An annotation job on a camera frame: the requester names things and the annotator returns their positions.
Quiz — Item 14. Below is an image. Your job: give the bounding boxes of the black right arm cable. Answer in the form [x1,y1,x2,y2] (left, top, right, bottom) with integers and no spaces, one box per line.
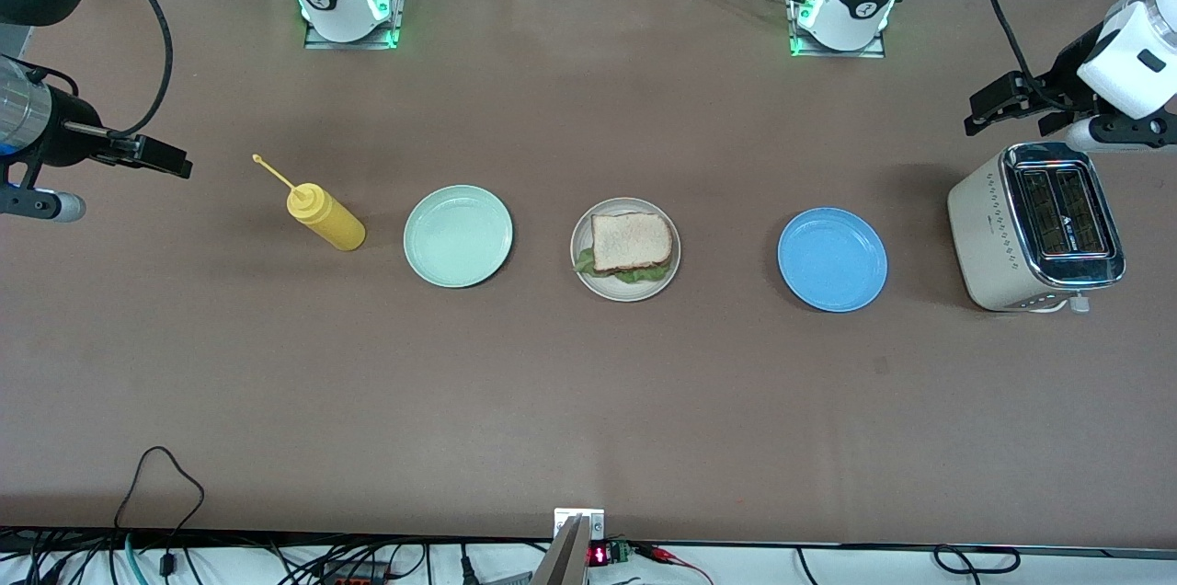
[0,0,176,137]

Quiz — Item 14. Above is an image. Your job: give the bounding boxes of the yellow mustard squeeze bottle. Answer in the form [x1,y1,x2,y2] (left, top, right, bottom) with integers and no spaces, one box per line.
[251,154,367,252]

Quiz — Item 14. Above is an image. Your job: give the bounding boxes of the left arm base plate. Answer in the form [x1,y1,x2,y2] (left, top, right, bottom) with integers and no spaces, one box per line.
[786,0,888,60]

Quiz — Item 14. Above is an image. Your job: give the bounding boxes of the black coiled cable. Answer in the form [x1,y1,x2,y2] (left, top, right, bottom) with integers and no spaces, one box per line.
[932,545,1023,576]

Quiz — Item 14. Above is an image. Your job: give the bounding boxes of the beige chrome toaster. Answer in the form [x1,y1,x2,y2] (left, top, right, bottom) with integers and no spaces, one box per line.
[947,141,1127,315]

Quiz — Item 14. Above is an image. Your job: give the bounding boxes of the mint green plate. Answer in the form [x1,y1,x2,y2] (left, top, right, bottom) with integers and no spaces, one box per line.
[404,185,514,289]

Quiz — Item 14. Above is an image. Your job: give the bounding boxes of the teal cable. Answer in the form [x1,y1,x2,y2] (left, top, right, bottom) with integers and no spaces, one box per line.
[123,532,150,585]

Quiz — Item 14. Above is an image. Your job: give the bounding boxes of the grey camera mount bar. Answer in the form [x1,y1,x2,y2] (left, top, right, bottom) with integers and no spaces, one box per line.
[531,508,606,585]

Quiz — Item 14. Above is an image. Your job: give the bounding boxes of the thin black looped cable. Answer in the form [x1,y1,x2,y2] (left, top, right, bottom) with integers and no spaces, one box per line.
[114,446,206,579]

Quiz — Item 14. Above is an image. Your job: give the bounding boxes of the dark-crust toast bread slice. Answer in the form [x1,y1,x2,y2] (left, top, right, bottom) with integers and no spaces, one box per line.
[590,212,674,274]

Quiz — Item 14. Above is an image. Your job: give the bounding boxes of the red wire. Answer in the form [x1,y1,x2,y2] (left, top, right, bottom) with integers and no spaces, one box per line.
[639,544,714,585]

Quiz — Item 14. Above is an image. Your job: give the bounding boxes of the beige plate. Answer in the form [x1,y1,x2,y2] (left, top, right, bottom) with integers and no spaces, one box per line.
[570,197,682,303]

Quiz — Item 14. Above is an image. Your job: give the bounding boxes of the blue plate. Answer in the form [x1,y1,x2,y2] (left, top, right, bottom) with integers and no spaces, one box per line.
[777,207,889,314]

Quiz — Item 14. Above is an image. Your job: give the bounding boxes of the green lettuce leaf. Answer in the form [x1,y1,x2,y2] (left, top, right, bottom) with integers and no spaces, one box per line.
[575,247,677,284]

